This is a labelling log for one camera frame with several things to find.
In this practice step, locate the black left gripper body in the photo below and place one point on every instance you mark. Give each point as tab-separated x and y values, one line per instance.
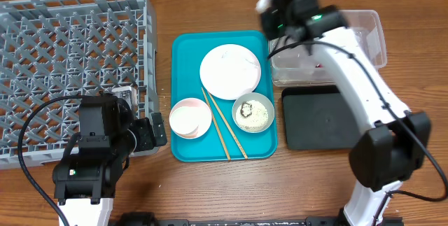
145	140

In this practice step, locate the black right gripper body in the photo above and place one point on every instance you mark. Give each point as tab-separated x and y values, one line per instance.
267	17

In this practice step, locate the brown food scrap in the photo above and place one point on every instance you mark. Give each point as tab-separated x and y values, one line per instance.
246	109

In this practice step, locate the grey bowl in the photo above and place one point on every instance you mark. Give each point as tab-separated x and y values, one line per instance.
259	97

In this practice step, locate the cream paper cup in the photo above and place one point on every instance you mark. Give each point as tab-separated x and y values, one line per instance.
184	122

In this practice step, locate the white tissue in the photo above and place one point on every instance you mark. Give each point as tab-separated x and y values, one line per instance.
239	58

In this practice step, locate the white rice pile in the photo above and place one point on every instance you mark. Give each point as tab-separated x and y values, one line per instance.
256	121

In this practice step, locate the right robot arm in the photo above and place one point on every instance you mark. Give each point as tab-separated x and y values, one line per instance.
392	139

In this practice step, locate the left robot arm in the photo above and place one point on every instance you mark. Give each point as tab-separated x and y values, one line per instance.
97	156

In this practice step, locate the clear plastic waste bin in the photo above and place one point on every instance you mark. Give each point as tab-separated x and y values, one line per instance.
294	67

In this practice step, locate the black waste tray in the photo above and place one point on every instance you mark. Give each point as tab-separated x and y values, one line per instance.
318	118

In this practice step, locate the pink bowl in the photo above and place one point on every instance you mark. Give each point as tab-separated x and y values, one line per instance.
203	115

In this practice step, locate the left wooden chopstick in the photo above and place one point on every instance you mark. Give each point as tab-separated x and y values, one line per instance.
216	126

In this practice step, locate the wooden chopstick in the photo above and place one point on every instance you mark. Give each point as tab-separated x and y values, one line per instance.
216	126
228	127

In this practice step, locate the right wooden chopstick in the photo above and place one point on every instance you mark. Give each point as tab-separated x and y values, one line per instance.
228	127

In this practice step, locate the pink plate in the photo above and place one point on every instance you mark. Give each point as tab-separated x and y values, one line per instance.
225	80

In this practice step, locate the grey plastic dish rack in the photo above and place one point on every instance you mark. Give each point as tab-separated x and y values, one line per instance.
52	52

